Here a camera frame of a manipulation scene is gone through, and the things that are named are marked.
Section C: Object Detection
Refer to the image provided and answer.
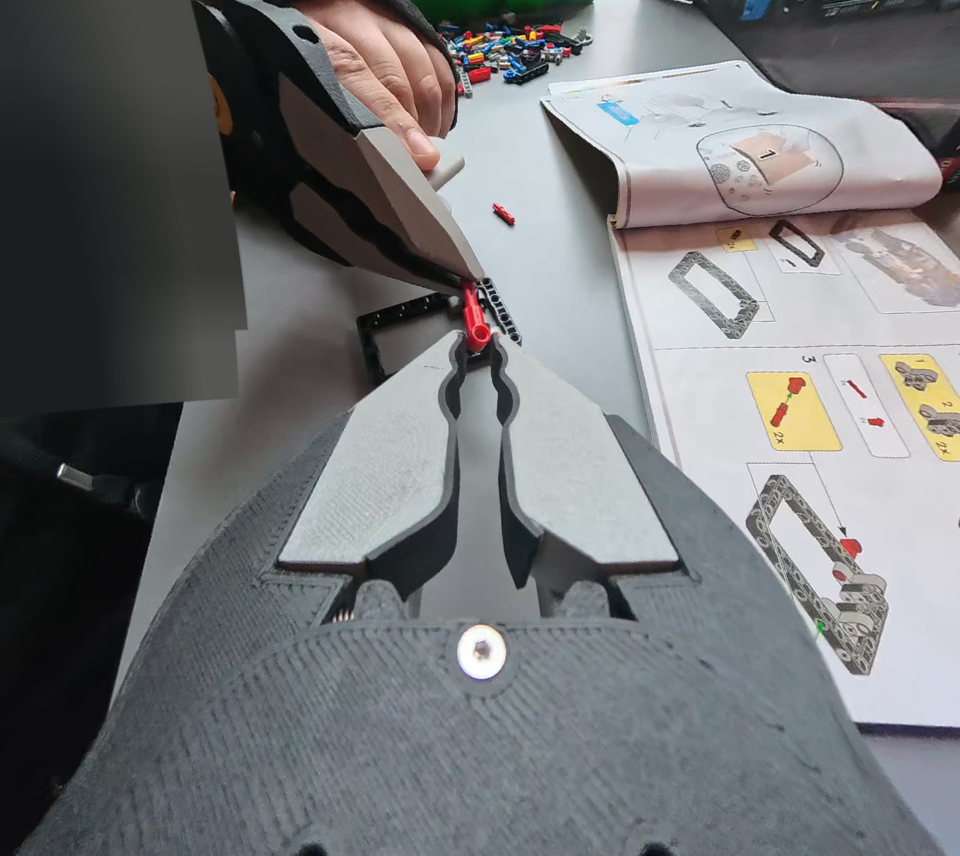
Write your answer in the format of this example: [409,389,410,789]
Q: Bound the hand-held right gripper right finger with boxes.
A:
[489,331,681,618]

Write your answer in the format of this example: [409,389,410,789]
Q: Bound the lego instruction booklet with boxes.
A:
[540,61,960,731]

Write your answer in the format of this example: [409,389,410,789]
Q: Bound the black lego frame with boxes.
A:
[356,277,524,386]

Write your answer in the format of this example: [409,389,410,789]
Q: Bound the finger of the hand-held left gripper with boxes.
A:
[277,73,489,288]
[292,188,462,292]

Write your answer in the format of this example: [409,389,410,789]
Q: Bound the person's left hand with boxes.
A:
[291,0,459,173]

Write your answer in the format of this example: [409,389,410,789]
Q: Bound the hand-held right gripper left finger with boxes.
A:
[276,329,469,600]

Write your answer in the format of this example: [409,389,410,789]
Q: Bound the person's black jacket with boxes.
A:
[0,406,185,856]

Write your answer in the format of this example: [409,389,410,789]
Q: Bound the pile of loose lego pieces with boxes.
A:
[437,22,595,99]

